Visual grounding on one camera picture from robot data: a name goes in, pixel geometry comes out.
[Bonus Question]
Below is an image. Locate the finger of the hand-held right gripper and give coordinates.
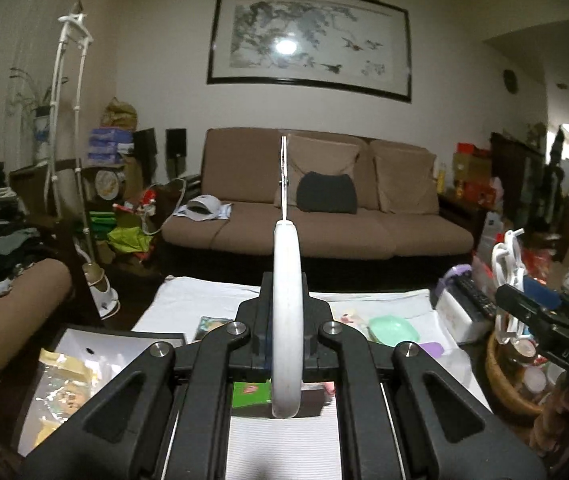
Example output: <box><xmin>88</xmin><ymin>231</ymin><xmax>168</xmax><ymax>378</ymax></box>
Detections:
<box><xmin>521</xmin><ymin>274</ymin><xmax>565</xmax><ymax>312</ymax></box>
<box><xmin>495</xmin><ymin>283</ymin><xmax>558</xmax><ymax>333</ymax></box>

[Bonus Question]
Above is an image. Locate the dark wooden cabinet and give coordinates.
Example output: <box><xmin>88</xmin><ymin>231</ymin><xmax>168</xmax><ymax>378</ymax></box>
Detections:
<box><xmin>489</xmin><ymin>132</ymin><xmax>548</xmax><ymax>231</ymax></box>

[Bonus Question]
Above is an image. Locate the framed ink painting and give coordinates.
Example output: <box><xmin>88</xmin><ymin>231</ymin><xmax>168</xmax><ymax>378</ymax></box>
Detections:
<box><xmin>207</xmin><ymin>0</ymin><xmax>413</xmax><ymax>105</ymax></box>

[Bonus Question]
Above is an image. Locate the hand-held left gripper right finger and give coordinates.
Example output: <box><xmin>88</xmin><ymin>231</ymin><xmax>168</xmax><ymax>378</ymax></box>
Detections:
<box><xmin>301</xmin><ymin>272</ymin><xmax>548</xmax><ymax>480</ymax></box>

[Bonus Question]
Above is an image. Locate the tan sofa pillow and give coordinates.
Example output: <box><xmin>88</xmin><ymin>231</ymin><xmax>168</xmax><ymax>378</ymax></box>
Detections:
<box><xmin>273</xmin><ymin>132</ymin><xmax>361</xmax><ymax>211</ymax></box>
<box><xmin>371</xmin><ymin>140</ymin><xmax>440</xmax><ymax>216</ymax></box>

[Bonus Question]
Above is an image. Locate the green plastic bowl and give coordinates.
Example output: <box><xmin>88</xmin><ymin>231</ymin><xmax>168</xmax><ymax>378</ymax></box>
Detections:
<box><xmin>367</xmin><ymin>315</ymin><xmax>420</xmax><ymax>347</ymax></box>

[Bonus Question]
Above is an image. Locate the black speaker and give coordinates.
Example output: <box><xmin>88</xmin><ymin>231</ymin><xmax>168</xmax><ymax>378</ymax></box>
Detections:
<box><xmin>165</xmin><ymin>128</ymin><xmax>188</xmax><ymax>171</ymax></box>
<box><xmin>133</xmin><ymin>127</ymin><xmax>158</xmax><ymax>181</ymax></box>

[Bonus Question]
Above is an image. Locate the purple plastic item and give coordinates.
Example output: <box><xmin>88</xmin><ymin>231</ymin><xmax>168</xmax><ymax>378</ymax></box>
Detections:
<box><xmin>442</xmin><ymin>265</ymin><xmax>473</xmax><ymax>283</ymax></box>

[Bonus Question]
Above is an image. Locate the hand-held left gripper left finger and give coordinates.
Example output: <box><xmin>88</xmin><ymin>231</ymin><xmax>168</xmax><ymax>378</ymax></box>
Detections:
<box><xmin>22</xmin><ymin>272</ymin><xmax>275</xmax><ymax>480</ymax></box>

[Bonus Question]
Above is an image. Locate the brown bag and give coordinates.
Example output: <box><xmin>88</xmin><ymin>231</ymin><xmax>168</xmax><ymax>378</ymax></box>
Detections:
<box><xmin>102</xmin><ymin>100</ymin><xmax>138</xmax><ymax>131</ymax></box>

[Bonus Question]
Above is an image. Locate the white-handled knife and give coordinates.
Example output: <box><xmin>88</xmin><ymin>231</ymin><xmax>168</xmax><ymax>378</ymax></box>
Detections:
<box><xmin>270</xmin><ymin>135</ymin><xmax>303</xmax><ymax>420</ymax></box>

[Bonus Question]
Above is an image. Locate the white ribbed mat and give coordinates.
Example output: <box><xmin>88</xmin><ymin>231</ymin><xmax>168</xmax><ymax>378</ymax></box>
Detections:
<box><xmin>132</xmin><ymin>275</ymin><xmax>493</xmax><ymax>480</ymax></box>

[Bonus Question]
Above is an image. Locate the brown jar with tan lid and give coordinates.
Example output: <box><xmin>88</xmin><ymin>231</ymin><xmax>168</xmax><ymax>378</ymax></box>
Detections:
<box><xmin>507</xmin><ymin>337</ymin><xmax>535</xmax><ymax>366</ymax></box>

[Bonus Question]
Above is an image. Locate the green packet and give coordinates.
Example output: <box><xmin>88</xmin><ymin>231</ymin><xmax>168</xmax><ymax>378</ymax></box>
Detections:
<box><xmin>232</xmin><ymin>380</ymin><xmax>272</xmax><ymax>408</ymax></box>

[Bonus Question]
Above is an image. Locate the black cushion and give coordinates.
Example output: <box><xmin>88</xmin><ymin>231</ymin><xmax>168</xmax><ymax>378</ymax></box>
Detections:
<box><xmin>296</xmin><ymin>171</ymin><xmax>358</xmax><ymax>213</ymax></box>

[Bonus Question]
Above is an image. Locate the person's right hand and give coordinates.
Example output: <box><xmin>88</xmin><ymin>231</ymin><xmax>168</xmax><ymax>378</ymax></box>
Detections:
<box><xmin>529</xmin><ymin>372</ymin><xmax>569</xmax><ymax>461</ymax></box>

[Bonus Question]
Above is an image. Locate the yellow packet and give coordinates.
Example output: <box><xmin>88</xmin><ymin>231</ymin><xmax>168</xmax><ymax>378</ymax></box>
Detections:
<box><xmin>39</xmin><ymin>350</ymin><xmax>95</xmax><ymax>376</ymax></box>

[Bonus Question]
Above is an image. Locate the wicker basket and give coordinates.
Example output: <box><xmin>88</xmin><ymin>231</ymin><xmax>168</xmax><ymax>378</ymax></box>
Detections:
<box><xmin>485</xmin><ymin>330</ymin><xmax>550</xmax><ymax>418</ymax></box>

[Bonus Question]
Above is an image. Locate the potted plant in vase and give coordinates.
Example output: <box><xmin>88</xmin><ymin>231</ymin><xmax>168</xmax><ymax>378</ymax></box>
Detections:
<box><xmin>7</xmin><ymin>65</ymin><xmax>68</xmax><ymax>166</ymax></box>

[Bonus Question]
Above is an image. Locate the stack of blue boxes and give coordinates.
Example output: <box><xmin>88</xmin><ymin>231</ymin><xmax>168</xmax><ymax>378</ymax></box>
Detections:
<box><xmin>87</xmin><ymin>127</ymin><xmax>134</xmax><ymax>166</ymax></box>

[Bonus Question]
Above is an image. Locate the white plastic frame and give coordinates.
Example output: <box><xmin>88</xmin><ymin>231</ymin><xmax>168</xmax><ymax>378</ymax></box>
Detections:
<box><xmin>491</xmin><ymin>227</ymin><xmax>533</xmax><ymax>346</ymax></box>

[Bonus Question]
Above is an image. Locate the brown sofa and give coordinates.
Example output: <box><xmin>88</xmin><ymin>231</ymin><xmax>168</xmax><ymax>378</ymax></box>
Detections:
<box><xmin>160</xmin><ymin>127</ymin><xmax>475</xmax><ymax>261</ymax></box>

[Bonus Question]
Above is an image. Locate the white cap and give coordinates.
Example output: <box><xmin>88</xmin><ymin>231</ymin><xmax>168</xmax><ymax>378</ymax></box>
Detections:
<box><xmin>172</xmin><ymin>195</ymin><xmax>232</xmax><ymax>222</ymax></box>

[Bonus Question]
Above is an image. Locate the clear plastic snack bag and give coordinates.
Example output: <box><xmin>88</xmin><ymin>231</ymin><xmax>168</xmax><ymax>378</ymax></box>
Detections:
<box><xmin>34</xmin><ymin>375</ymin><xmax>95</xmax><ymax>426</ymax></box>

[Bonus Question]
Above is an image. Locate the colourful printed card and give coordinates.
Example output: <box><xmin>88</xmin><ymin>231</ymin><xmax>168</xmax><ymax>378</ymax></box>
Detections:
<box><xmin>194</xmin><ymin>316</ymin><xmax>238</xmax><ymax>343</ymax></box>

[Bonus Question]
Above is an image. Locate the pink and white packet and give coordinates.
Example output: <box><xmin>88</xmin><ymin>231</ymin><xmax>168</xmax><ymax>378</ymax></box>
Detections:
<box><xmin>337</xmin><ymin>310</ymin><xmax>370</xmax><ymax>336</ymax></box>

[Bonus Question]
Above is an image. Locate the white plastic bag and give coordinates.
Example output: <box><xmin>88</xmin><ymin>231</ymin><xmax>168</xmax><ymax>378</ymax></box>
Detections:
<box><xmin>475</xmin><ymin>210</ymin><xmax>510</xmax><ymax>281</ymax></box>

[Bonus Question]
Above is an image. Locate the white garment steamer stand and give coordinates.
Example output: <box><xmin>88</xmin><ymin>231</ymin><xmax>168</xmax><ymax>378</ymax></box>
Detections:
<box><xmin>47</xmin><ymin>0</ymin><xmax>122</xmax><ymax>318</ymax></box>

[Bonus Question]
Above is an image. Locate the black remote control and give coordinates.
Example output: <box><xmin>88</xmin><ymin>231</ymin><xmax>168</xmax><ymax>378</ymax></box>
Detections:
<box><xmin>455</xmin><ymin>276</ymin><xmax>499</xmax><ymax>318</ymax></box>

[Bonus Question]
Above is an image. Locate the round plate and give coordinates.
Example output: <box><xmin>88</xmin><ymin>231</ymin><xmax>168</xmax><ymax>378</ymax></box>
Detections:
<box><xmin>94</xmin><ymin>169</ymin><xmax>125</xmax><ymax>200</ymax></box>

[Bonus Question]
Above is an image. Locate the large red snack bag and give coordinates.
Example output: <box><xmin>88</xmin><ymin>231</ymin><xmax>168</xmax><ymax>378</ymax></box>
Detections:
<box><xmin>519</xmin><ymin>247</ymin><xmax>565</xmax><ymax>281</ymax></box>

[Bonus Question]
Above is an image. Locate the brown armchair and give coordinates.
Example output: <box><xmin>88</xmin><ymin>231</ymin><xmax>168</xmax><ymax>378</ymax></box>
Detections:
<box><xmin>0</xmin><ymin>257</ymin><xmax>75</xmax><ymax>411</ymax></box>

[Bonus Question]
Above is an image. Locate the stack of red boxes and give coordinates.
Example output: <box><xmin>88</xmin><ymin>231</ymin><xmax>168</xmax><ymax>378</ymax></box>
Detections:
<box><xmin>452</xmin><ymin>142</ymin><xmax>495</xmax><ymax>206</ymax></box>

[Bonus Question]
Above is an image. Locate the bright green bag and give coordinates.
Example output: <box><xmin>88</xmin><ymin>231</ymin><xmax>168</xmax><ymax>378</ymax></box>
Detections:
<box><xmin>107</xmin><ymin>225</ymin><xmax>152</xmax><ymax>256</ymax></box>

